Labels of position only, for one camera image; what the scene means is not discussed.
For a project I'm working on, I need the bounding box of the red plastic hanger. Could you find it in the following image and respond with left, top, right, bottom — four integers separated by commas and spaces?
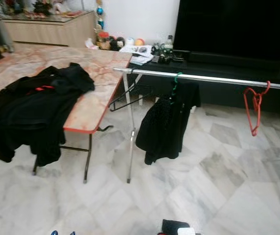
243, 81, 271, 137
30, 85, 56, 94

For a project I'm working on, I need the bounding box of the green plastic hanger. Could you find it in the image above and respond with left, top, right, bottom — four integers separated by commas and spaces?
169, 72, 183, 101

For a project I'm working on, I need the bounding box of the black shirt small chest logo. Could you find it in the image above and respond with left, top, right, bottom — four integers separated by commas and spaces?
135, 81, 202, 165

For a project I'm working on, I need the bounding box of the black low TV console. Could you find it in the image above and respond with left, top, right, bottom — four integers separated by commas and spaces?
130, 50, 280, 116

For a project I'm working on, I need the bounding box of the marble pattern folding table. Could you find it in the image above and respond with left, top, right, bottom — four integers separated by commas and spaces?
0, 46, 133, 184

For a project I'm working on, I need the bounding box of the silver metal clothes rack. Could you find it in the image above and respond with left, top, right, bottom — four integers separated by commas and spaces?
113, 68, 280, 215

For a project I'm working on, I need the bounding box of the black garment pile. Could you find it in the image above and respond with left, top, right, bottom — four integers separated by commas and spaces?
0, 62, 95, 167

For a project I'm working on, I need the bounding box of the stack of white papers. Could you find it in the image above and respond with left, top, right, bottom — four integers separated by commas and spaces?
119, 45, 154, 65

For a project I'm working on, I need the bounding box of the black soundbar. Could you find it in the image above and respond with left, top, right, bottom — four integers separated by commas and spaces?
187, 50, 273, 68

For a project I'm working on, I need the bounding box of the black round plush toy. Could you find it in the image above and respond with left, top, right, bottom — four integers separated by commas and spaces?
109, 37, 126, 51

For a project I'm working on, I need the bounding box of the jar with red lid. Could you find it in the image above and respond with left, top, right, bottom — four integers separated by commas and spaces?
97, 31, 110, 50

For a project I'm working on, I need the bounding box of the black flat screen television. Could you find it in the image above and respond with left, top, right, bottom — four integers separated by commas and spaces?
173, 0, 280, 62

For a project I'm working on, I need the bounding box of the blue hanging bauble ornament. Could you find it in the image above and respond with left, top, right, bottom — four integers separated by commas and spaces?
95, 0, 105, 31

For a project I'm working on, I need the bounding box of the light wooden sideboard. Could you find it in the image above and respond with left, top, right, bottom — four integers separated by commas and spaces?
3, 11, 96, 47

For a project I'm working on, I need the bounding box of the black wire hanger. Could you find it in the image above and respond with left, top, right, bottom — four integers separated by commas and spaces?
109, 73, 153, 112

